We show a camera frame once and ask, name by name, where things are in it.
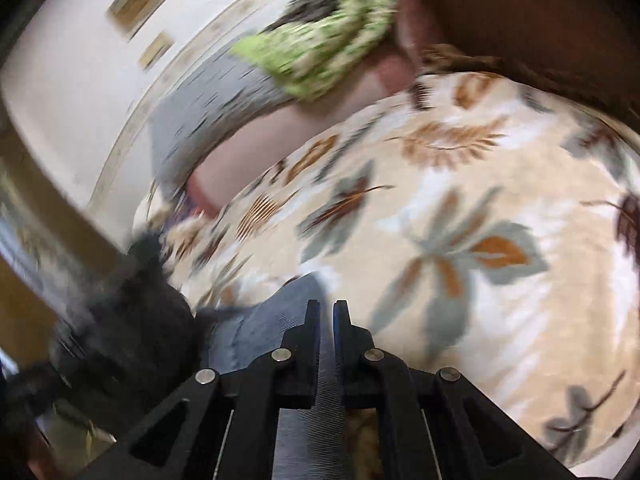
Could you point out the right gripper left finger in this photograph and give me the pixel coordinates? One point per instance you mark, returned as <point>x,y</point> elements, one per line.
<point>221,426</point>

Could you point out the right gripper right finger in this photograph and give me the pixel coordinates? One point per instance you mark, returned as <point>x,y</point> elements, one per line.
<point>432,425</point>

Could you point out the blue denim jeans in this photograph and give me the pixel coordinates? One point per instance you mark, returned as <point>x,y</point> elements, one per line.
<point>310,444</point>

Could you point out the black cloth on sofa edge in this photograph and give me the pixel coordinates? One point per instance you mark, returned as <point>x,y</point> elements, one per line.
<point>129,344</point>

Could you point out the leaf-patterned cream blanket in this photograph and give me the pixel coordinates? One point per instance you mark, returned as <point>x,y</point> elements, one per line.
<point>471,222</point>

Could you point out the pink sofa armrest cushion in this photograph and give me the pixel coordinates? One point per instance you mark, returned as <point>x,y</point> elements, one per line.
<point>265,140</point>

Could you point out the grey quilted pillow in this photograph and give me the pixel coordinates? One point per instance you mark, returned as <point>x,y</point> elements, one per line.
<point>220,96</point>

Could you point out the green patterned quilt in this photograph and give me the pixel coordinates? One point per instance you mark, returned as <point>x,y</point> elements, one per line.
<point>308,59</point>

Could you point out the brown sofa backrest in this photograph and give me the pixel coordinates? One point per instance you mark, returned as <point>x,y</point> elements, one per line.
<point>587,50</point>

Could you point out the dark green garment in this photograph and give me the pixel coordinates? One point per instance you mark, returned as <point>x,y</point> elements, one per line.
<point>304,11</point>

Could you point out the beige wall switches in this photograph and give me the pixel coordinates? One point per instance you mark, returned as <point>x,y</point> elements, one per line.
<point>155,50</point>

